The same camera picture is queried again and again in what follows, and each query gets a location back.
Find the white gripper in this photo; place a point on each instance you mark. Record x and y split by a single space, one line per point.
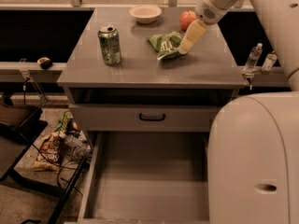
209 12

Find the green jalapeno chip bag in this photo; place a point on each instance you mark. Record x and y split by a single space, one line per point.
167 45

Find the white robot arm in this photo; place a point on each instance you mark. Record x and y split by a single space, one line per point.
253 146

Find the grey drawer cabinet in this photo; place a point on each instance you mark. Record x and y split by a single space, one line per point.
207 76

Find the closed grey drawer front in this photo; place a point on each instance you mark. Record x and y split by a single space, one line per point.
124 118

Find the open grey bottom drawer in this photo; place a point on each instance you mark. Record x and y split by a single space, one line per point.
146 178

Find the green snack bag on floor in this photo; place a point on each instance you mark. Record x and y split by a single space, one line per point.
64 122

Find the brown snack bag on floor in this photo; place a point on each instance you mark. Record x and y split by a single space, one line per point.
49 157

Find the red apple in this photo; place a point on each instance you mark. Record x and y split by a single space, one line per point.
186 18

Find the white paper bowl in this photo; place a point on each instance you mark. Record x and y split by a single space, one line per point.
145 14

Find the clear water bottle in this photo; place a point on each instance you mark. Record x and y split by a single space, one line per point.
253 58

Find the green soda can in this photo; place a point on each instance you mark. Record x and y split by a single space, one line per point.
109 44

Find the black yellow tape measure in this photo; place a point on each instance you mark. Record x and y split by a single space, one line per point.
45 63

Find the crumpled plastic bottle on floor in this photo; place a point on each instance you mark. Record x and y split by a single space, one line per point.
78 149

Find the dark brown tray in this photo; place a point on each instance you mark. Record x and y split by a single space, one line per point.
17 121

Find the black drawer handle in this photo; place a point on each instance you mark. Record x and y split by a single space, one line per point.
154 118

